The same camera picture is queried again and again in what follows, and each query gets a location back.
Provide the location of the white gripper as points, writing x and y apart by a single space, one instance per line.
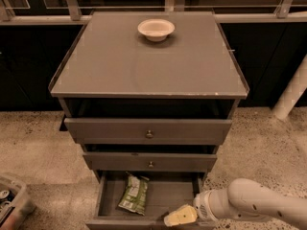
201 206

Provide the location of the green jalapeno chip bag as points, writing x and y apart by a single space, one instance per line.
134 196

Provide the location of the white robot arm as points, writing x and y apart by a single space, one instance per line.
242 200

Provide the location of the grey bottom drawer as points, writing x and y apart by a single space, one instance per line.
166 192

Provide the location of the grey drawer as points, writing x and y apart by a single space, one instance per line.
148 131
166 192
149 162

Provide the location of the grey middle drawer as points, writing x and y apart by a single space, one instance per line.
149 162

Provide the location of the grey drawer cabinet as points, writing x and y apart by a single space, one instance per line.
113 71

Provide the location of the grey top drawer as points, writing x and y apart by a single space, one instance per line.
148 131

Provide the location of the white pillar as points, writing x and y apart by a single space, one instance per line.
294 90

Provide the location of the white paper bowl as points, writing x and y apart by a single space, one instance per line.
156 30

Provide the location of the metal window railing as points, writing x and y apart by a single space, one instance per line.
65 12

